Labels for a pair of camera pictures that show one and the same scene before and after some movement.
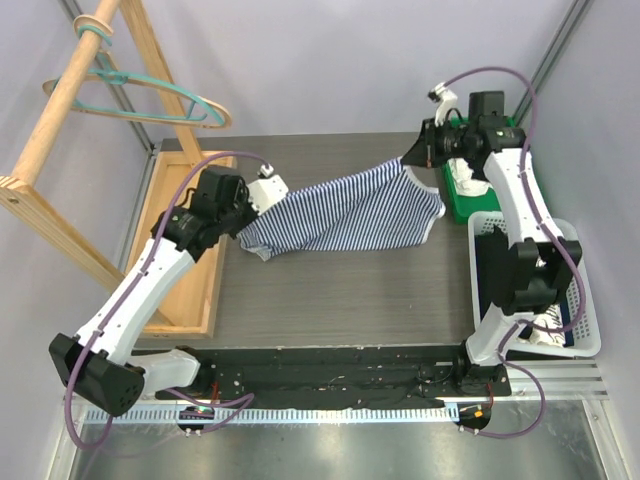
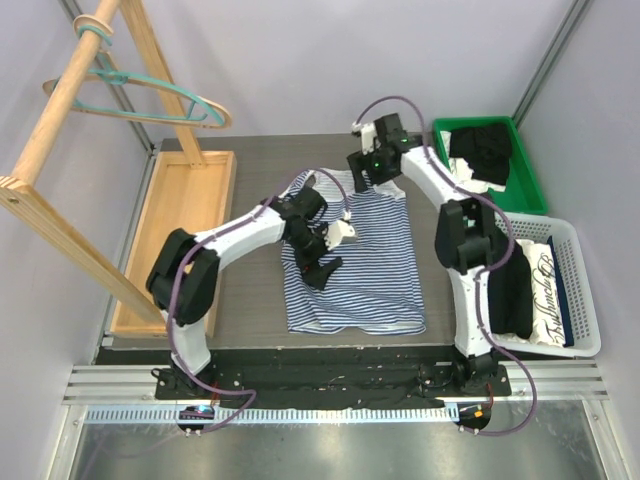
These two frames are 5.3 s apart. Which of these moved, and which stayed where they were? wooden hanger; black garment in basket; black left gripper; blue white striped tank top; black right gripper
Moved: blue white striped tank top; black left gripper; black right gripper
Stayed: wooden hanger; black garment in basket
